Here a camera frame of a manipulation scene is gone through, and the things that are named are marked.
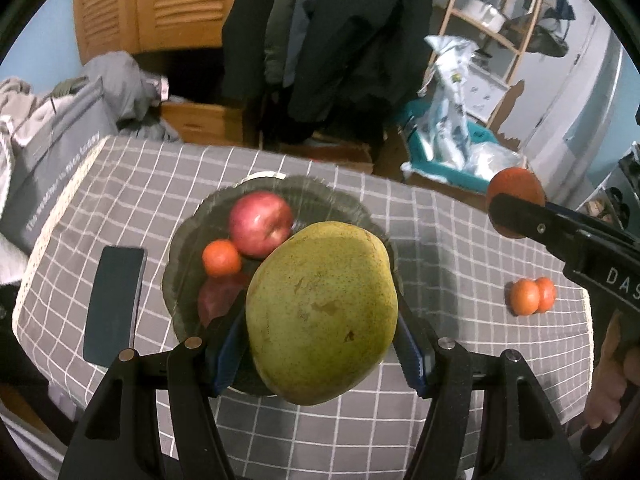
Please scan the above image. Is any grey fabric storage bag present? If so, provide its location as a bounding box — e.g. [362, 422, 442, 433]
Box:
[0, 77, 118, 256]

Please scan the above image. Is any person's right hand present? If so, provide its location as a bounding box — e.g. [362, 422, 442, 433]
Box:
[585, 310, 632, 429]

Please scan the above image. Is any dark blue rectangular case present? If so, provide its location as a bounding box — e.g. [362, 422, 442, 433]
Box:
[82, 246, 147, 366]

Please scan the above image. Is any black hanging coat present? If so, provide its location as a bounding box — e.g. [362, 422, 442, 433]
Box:
[222, 0, 436, 151]

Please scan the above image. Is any dark blue cloth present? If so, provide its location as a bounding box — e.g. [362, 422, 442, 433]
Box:
[522, 5, 571, 58]

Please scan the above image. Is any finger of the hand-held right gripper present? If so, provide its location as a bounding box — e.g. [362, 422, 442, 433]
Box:
[544, 201, 626, 241]
[489, 192, 601, 262]

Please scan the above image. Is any clear plastic bag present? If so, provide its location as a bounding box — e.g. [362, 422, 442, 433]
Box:
[465, 142, 528, 181]

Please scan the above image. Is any white printed plastic bag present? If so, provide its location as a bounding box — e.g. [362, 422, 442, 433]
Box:
[417, 35, 483, 171]

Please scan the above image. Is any small orange tangerine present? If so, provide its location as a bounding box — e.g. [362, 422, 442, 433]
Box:
[202, 240, 242, 277]

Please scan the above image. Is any wooden louvered cabinet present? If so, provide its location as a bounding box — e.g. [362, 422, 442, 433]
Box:
[72, 0, 248, 63]

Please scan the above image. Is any white pot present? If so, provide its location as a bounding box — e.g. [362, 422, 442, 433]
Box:
[462, 0, 506, 31]

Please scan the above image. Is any white dotted storage box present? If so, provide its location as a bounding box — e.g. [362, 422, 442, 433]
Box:
[462, 60, 513, 123]

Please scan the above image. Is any wooden shelf rack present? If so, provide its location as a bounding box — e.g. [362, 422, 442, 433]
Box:
[432, 0, 548, 128]

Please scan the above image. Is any grey checked tablecloth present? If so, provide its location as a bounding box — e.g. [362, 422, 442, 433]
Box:
[12, 135, 598, 480]

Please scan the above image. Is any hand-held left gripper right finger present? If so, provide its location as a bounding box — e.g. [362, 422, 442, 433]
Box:
[392, 292, 576, 480]

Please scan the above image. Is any wooden drawer box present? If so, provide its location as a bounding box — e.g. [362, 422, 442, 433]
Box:
[160, 102, 261, 148]

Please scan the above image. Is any green scalloped plate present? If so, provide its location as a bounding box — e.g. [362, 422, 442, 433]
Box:
[162, 175, 403, 396]

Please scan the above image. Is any dark red apple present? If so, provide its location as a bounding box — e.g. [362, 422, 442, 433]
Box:
[197, 271, 251, 328]

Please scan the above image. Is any grey crumpled jacket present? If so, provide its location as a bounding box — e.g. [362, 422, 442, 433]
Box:
[82, 51, 181, 143]

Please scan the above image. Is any grey-blue hanging jacket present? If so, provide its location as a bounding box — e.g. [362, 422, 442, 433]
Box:
[264, 0, 333, 123]

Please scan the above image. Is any beige blanket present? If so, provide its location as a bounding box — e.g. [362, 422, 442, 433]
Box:
[0, 76, 76, 161]

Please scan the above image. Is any green mango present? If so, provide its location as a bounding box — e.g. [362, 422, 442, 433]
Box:
[245, 221, 399, 406]

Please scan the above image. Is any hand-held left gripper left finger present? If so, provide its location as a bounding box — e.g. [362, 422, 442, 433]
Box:
[57, 305, 251, 480]

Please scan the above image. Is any teal plastic bin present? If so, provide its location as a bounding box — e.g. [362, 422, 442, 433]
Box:
[400, 100, 528, 196]

